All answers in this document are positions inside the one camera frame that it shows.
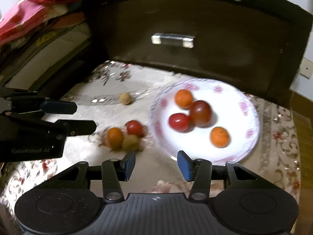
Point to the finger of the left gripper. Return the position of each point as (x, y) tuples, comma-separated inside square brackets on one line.
[(59, 107), (75, 127)]

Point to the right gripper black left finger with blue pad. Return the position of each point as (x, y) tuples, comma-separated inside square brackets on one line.
[(113, 172)]

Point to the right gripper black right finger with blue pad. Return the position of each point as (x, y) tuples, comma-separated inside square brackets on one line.
[(198, 171)]

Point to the orange tangerine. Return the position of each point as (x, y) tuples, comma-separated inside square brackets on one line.
[(184, 99), (115, 138), (220, 137)]

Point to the small red tomato front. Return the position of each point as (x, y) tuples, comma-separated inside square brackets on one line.
[(179, 122)]

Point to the small red tomato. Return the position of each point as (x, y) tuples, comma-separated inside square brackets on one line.
[(134, 128), (179, 122)]

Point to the large dark red tomato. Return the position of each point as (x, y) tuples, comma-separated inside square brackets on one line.
[(200, 113)]

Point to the tan longan in cluster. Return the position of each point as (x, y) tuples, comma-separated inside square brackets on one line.
[(131, 143)]

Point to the small red tomato back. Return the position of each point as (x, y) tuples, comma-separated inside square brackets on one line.
[(134, 128)]

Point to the grey folded mattress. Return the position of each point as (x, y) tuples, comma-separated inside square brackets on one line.
[(28, 68)]

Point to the tan longan apart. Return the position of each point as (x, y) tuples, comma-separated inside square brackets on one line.
[(125, 98)]

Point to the white floral porcelain plate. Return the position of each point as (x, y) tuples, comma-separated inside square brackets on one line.
[(231, 109)]

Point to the pink floral bedding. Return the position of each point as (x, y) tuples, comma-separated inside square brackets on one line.
[(24, 16)]

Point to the dark wooden cabinet drawer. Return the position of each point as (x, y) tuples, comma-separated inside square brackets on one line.
[(254, 45)]

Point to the silver black drawer handle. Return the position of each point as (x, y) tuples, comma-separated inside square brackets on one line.
[(172, 39)]

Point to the white wall socket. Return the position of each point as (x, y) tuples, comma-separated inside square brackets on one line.
[(306, 68)]

